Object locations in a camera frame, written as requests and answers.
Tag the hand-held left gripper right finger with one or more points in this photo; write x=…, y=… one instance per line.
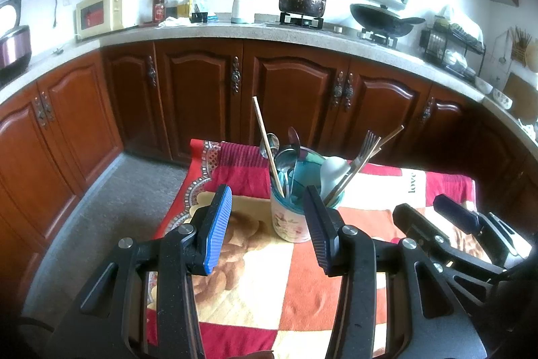
x=319, y=228

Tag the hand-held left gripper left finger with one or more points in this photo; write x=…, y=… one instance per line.
x=216, y=228

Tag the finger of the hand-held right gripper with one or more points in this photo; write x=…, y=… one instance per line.
x=414, y=222
x=456, y=214

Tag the white floral cup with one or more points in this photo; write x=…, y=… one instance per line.
x=290, y=220

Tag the white ceramic spoon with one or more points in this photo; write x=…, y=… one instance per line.
x=334, y=169

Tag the wooden chopstick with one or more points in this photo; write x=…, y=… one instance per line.
x=357, y=169
x=393, y=134
x=264, y=140

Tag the large metal spoon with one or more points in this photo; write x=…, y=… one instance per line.
x=285, y=159

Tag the red ornamental border cloth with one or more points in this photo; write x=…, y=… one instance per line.
x=201, y=174

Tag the checkered fleece blanket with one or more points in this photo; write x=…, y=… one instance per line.
x=269, y=291

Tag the patterned white bowl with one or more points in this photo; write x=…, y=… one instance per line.
x=502, y=98

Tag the dark wooden kitchen cabinet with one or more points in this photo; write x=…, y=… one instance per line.
x=201, y=90

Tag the wooden cutting board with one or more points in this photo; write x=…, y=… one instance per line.
x=521, y=90

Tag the wicker chopstick holder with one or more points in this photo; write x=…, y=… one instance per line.
x=520, y=50

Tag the white plastic bag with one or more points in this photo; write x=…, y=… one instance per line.
x=447, y=12

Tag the black wok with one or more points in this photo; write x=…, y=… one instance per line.
x=378, y=22

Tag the gas stove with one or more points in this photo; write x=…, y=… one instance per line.
x=313, y=22

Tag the white rag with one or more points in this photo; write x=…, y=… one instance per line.
x=174, y=21

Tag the white electric kettle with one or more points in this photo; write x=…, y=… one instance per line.
x=243, y=10

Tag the dark sauce bottle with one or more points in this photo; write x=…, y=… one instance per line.
x=171, y=5

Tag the red label sauce bottle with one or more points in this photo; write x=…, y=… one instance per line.
x=159, y=3

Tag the cream microwave oven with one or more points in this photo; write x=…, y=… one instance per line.
x=105, y=12

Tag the purple rice cooker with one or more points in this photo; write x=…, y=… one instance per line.
x=14, y=47

